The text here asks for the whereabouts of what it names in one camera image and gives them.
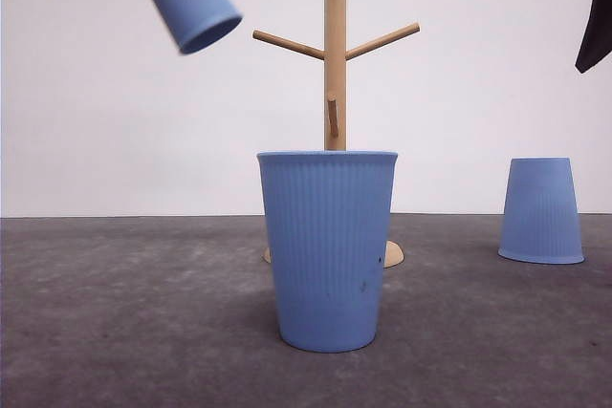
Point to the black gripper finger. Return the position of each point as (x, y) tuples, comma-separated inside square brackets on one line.
[(598, 41)]

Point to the wooden mug tree stand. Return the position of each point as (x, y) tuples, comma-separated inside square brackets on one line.
[(336, 57)]

